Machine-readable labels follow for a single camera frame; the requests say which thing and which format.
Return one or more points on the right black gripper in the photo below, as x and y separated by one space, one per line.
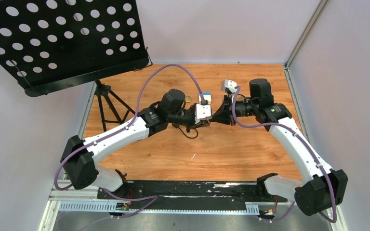
223 114

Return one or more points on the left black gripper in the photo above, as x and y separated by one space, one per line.
202 123

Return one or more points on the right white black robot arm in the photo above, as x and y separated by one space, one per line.
321 188

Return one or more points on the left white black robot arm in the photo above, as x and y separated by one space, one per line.
80 158

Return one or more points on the white blue toy block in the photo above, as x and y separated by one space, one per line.
206 97

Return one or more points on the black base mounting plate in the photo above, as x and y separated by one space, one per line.
196 196

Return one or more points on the black tripod stand legs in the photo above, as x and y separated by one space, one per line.
104 91

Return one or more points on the black perforated music stand desk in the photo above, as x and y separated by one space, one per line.
51 45

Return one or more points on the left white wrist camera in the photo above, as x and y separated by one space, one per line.
202 112

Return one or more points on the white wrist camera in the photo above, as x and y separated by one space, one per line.
202 112
229 86

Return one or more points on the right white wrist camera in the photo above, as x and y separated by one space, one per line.
229 86

